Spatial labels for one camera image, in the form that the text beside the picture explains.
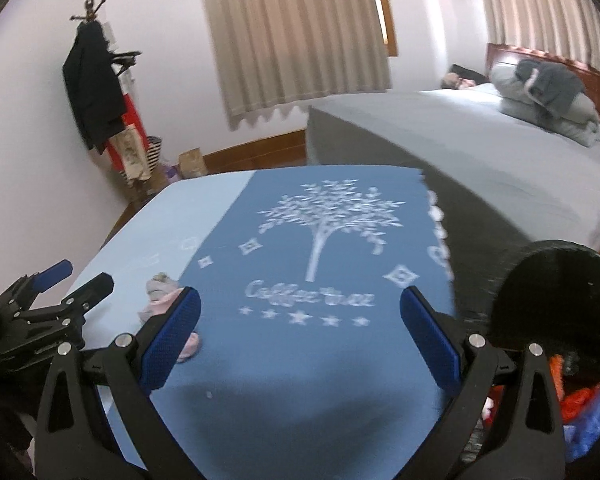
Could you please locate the striped basket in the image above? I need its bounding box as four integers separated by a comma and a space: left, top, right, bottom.
146, 136, 164, 172

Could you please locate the wooden window frame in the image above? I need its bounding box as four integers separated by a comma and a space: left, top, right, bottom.
365, 0, 399, 58

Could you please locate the small grey bundle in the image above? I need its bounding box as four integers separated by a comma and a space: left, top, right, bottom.
442, 72, 474, 91

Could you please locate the wooden coat rack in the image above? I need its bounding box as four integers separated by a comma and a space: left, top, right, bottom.
75, 0, 142, 181

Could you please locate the dark grey garment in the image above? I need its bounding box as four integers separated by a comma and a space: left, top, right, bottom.
516, 58, 587, 117

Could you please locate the red shopping bag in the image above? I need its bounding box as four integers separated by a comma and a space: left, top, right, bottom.
105, 92, 147, 171

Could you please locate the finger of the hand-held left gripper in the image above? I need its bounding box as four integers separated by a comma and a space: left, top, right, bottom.
0, 259, 74, 311
17, 273, 116, 332

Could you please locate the blue tree print tablecloth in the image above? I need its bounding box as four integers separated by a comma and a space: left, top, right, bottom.
70, 164, 457, 480

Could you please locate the cardboard box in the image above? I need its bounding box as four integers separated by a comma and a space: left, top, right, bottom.
178, 147, 206, 180

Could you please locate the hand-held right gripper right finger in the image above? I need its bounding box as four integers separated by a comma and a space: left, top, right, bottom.
400, 286, 567, 480

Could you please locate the trash bin with black liner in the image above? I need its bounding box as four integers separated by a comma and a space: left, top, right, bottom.
472, 240, 600, 480

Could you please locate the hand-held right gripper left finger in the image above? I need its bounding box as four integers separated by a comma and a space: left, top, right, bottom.
35, 286, 202, 480

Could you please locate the black pillow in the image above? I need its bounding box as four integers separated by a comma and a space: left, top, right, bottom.
450, 63, 489, 86

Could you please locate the wide beige curtain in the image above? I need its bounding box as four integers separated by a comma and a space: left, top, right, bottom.
195, 0, 394, 132

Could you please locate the blue plastic bag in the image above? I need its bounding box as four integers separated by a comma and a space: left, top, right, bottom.
562, 400, 600, 465

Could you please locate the bed with grey sheet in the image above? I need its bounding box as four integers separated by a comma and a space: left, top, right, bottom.
305, 82, 600, 281

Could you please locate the black clothes hanger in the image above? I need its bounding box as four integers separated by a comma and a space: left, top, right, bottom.
107, 50, 144, 69

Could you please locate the beige printed tote bag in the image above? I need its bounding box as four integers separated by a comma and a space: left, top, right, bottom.
117, 127, 154, 184

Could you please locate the black coat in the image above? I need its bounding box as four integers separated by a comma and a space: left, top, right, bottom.
62, 20, 127, 155

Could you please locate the pink tissue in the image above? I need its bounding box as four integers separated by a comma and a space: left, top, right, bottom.
137, 272, 204, 364

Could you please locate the large orange foam net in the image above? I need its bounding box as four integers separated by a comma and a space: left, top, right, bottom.
560, 379, 600, 427

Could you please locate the folded light grey duvet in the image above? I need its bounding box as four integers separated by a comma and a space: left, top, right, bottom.
490, 60, 600, 149

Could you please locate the small orange foam net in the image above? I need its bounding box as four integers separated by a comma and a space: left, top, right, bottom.
550, 354, 567, 388

